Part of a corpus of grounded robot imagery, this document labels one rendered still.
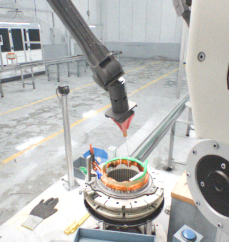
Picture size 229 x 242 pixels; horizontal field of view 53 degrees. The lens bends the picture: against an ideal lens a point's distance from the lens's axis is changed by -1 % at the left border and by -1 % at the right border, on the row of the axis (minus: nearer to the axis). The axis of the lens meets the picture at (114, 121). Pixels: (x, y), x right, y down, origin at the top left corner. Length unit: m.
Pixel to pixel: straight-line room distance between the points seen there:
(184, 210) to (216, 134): 0.67
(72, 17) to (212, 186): 0.51
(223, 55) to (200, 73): 0.04
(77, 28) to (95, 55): 0.08
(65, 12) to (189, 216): 0.83
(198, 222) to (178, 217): 0.08
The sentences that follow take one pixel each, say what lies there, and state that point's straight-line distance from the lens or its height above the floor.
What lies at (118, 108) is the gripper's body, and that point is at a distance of 0.75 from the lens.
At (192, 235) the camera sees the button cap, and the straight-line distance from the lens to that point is 0.86.
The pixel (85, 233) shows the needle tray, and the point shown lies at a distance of 0.84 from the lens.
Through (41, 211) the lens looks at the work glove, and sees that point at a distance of 1.32.
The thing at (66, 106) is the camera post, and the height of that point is 1.29.
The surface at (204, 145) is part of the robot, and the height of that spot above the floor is 1.48.
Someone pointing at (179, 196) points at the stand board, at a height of 1.06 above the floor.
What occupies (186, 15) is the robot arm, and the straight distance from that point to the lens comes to 0.92.
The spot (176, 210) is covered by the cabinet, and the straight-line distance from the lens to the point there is 1.03.
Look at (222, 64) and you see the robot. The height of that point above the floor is 1.61.
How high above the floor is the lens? 1.65
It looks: 21 degrees down
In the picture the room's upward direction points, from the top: straight up
